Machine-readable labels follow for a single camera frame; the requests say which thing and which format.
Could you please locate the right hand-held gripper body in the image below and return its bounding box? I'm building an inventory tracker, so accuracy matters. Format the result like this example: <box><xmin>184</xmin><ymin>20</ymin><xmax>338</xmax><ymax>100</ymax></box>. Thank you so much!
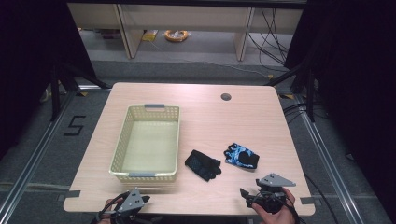
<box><xmin>252</xmin><ymin>173</ymin><xmax>297</xmax><ymax>215</ymax></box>

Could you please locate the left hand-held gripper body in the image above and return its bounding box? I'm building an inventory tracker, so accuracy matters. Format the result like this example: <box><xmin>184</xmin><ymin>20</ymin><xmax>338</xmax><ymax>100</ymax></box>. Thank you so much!
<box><xmin>109</xmin><ymin>187</ymin><xmax>148</xmax><ymax>224</ymax></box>

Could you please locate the blue camouflage glove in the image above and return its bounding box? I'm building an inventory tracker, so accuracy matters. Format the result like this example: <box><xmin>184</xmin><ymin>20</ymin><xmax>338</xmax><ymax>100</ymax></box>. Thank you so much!
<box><xmin>223</xmin><ymin>142</ymin><xmax>261</xmax><ymax>170</ymax></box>

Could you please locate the black glove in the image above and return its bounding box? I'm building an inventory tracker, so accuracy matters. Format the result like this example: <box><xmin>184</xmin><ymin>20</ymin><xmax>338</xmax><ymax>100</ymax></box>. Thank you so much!
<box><xmin>184</xmin><ymin>149</ymin><xmax>222</xmax><ymax>182</ymax></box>

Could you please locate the pale yellow plastic basket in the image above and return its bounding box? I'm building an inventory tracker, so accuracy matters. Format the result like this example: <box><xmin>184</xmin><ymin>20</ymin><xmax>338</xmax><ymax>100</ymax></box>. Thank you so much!
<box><xmin>108</xmin><ymin>103</ymin><xmax>181</xmax><ymax>184</ymax></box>

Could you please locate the person's left hand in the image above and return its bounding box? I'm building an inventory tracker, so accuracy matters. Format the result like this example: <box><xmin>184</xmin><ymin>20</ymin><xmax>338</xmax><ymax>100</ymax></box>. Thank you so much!
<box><xmin>96</xmin><ymin>198</ymin><xmax>125</xmax><ymax>224</ymax></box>

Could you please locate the person's right hand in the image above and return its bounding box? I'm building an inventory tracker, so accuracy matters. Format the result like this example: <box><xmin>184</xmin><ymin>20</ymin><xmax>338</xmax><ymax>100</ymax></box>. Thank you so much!
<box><xmin>251</xmin><ymin>187</ymin><xmax>297</xmax><ymax>224</ymax></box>

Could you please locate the black metal stand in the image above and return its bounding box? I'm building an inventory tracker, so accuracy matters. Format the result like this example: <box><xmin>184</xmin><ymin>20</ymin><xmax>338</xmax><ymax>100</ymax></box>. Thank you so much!
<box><xmin>49</xmin><ymin>61</ymin><xmax>112</xmax><ymax>122</ymax></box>
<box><xmin>264</xmin><ymin>61</ymin><xmax>316</xmax><ymax>123</ymax></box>

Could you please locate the black curtain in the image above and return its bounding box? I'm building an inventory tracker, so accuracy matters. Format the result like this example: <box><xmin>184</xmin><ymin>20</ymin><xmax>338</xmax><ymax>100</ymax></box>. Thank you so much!
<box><xmin>283</xmin><ymin>0</ymin><xmax>396</xmax><ymax>216</ymax></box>
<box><xmin>0</xmin><ymin>0</ymin><xmax>98</xmax><ymax>160</ymax></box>

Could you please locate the yellow packet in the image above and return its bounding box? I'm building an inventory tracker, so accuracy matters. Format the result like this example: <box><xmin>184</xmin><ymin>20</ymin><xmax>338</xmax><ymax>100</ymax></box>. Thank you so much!
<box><xmin>142</xmin><ymin>30</ymin><xmax>159</xmax><ymax>43</ymax></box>

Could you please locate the right hand-held gripper black cable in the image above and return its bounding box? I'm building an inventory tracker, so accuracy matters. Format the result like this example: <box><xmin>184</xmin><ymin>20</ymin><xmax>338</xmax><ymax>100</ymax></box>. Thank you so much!
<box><xmin>278</xmin><ymin>195</ymin><xmax>302</xmax><ymax>224</ymax></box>

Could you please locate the black floor cable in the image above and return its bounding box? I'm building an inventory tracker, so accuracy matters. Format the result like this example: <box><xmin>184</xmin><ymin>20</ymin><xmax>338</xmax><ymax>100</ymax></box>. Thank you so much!
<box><xmin>303</xmin><ymin>172</ymin><xmax>341</xmax><ymax>224</ymax></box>

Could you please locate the aluminium floor rail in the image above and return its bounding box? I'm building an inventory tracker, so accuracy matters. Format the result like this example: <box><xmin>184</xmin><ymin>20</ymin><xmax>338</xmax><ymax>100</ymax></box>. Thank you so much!
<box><xmin>0</xmin><ymin>90</ymin><xmax>78</xmax><ymax>224</ymax></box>
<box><xmin>293</xmin><ymin>92</ymin><xmax>364</xmax><ymax>224</ymax></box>

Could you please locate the bundle of black cables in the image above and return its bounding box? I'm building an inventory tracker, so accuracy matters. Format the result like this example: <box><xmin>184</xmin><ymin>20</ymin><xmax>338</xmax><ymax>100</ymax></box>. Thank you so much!
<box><xmin>247</xmin><ymin>7</ymin><xmax>291</xmax><ymax>67</ymax></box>

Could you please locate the orange cable coil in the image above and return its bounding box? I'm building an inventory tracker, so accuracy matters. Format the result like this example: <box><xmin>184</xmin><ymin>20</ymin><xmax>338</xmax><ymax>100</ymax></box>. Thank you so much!
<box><xmin>163</xmin><ymin>29</ymin><xmax>190</xmax><ymax>43</ymax></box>

